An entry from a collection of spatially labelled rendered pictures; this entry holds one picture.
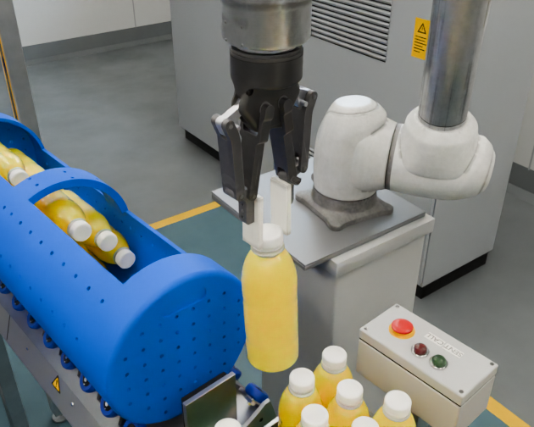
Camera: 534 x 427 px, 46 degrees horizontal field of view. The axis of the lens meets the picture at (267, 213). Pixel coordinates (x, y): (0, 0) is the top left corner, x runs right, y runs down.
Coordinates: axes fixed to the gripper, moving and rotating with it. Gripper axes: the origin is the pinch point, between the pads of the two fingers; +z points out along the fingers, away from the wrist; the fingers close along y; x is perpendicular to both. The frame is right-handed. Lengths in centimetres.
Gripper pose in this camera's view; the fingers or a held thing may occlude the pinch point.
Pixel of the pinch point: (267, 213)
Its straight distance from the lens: 73.7
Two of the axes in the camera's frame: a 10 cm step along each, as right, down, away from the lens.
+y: -7.5, 3.5, -5.6
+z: 0.0, 8.5, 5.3
